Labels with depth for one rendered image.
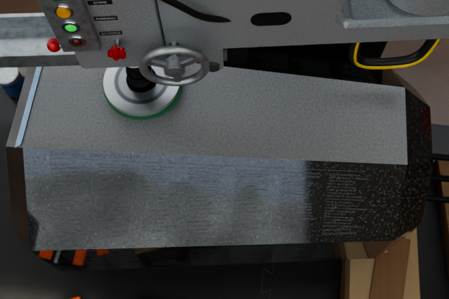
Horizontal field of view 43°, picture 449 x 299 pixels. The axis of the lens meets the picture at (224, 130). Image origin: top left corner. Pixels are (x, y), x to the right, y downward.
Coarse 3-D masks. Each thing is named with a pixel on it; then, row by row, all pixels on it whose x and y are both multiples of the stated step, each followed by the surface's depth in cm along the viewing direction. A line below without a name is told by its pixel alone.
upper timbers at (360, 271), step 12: (348, 264) 203; (360, 264) 200; (372, 264) 200; (408, 264) 200; (348, 276) 201; (360, 276) 198; (408, 276) 198; (348, 288) 198; (360, 288) 196; (408, 288) 196
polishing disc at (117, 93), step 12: (108, 72) 158; (120, 72) 158; (156, 72) 158; (108, 84) 157; (120, 84) 157; (156, 84) 156; (108, 96) 155; (120, 96) 155; (132, 96) 155; (144, 96) 155; (156, 96) 155; (168, 96) 155; (120, 108) 154; (132, 108) 153; (144, 108) 153; (156, 108) 153
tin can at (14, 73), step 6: (0, 72) 242; (6, 72) 242; (12, 72) 242; (18, 72) 242; (0, 78) 241; (6, 78) 241; (12, 78) 241; (18, 78) 243; (0, 84) 241; (6, 84) 240; (12, 84) 242; (18, 84) 245; (6, 90) 246; (12, 90) 245; (18, 90) 247; (12, 96) 250; (18, 96) 251
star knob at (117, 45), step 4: (116, 40) 119; (116, 44) 119; (112, 48) 117; (116, 48) 117; (120, 48) 117; (124, 48) 118; (108, 52) 118; (112, 52) 117; (116, 52) 117; (120, 52) 117; (124, 52) 118; (108, 56) 118; (112, 56) 118; (116, 56) 118; (120, 56) 118; (124, 56) 119; (116, 60) 120
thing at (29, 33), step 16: (0, 16) 137; (16, 16) 137; (32, 16) 137; (0, 32) 141; (16, 32) 141; (32, 32) 141; (48, 32) 141; (0, 48) 139; (16, 48) 139; (32, 48) 139; (0, 64) 136; (16, 64) 136; (32, 64) 136; (48, 64) 136; (64, 64) 137
